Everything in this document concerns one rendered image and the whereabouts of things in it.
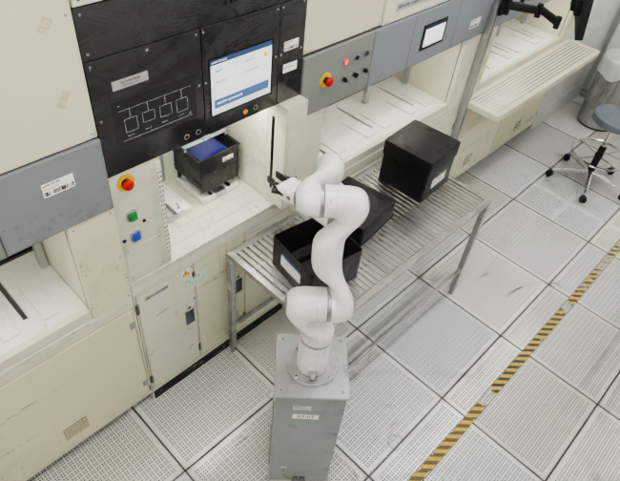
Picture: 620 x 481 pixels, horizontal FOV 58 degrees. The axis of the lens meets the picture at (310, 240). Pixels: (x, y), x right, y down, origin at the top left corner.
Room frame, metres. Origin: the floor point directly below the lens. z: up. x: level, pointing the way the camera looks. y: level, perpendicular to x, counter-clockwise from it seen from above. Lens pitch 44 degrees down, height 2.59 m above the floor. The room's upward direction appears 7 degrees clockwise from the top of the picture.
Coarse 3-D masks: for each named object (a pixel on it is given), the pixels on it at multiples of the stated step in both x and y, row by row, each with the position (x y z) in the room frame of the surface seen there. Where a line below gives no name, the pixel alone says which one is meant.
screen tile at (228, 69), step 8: (232, 64) 1.79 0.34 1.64; (240, 64) 1.82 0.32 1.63; (216, 72) 1.74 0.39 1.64; (224, 72) 1.77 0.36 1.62; (232, 72) 1.79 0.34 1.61; (240, 72) 1.82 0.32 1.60; (232, 80) 1.79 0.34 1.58; (240, 80) 1.82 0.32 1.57; (216, 88) 1.74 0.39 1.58; (224, 88) 1.76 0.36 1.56; (232, 88) 1.79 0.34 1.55; (216, 96) 1.73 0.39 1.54
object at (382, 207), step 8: (344, 184) 2.19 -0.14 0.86; (352, 184) 2.20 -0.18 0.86; (360, 184) 2.21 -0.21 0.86; (368, 192) 2.16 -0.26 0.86; (376, 192) 2.16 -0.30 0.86; (376, 200) 2.10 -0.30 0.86; (384, 200) 2.11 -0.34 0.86; (392, 200) 2.11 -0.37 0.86; (376, 208) 2.04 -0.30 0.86; (384, 208) 2.05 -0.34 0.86; (392, 208) 2.10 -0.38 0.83; (368, 216) 1.98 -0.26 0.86; (376, 216) 1.99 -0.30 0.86; (384, 216) 2.04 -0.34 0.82; (392, 216) 2.11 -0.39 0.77; (368, 224) 1.92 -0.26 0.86; (376, 224) 1.98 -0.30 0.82; (352, 232) 1.91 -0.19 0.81; (360, 232) 1.89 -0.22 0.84; (368, 232) 1.92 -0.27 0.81; (376, 232) 1.98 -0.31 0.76; (360, 240) 1.88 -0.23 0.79
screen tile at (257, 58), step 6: (252, 54) 1.86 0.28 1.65; (258, 54) 1.89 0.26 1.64; (246, 60) 1.84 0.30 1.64; (252, 60) 1.86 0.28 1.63; (258, 60) 1.89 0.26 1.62; (264, 60) 1.91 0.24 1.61; (246, 66) 1.84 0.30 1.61; (252, 66) 1.86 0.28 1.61; (264, 66) 1.91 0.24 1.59; (252, 72) 1.86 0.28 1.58; (258, 72) 1.89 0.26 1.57; (264, 72) 1.91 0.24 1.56; (246, 78) 1.84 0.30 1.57; (252, 78) 1.86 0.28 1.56; (258, 78) 1.89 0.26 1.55; (246, 84) 1.84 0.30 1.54
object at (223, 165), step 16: (224, 128) 2.14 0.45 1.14; (192, 144) 1.99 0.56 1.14; (224, 144) 2.12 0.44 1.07; (176, 160) 2.02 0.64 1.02; (192, 160) 1.94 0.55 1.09; (208, 160) 1.94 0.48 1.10; (224, 160) 2.00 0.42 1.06; (192, 176) 1.95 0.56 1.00; (208, 176) 1.93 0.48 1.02; (224, 176) 2.00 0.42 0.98; (208, 192) 1.93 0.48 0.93
